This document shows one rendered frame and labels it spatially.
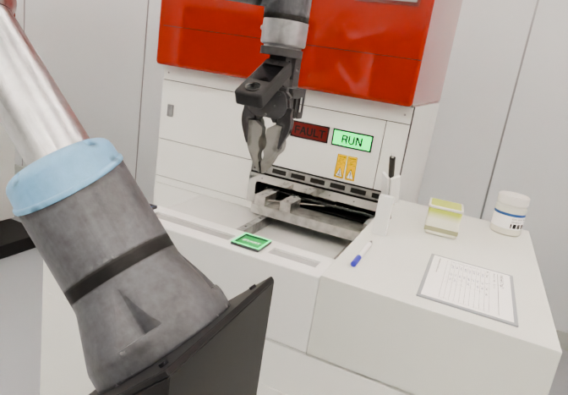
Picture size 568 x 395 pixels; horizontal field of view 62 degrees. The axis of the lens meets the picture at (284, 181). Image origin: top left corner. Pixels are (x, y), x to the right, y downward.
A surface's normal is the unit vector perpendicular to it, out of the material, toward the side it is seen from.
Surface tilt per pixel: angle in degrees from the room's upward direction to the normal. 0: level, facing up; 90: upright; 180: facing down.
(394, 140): 90
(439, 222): 90
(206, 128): 90
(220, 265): 90
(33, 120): 67
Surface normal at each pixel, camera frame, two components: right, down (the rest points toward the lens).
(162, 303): 0.25, -0.57
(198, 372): 0.92, 0.22
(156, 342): 0.20, -0.20
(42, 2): -0.39, 0.17
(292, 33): 0.35, 0.28
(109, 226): 0.44, -0.33
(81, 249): -0.04, -0.05
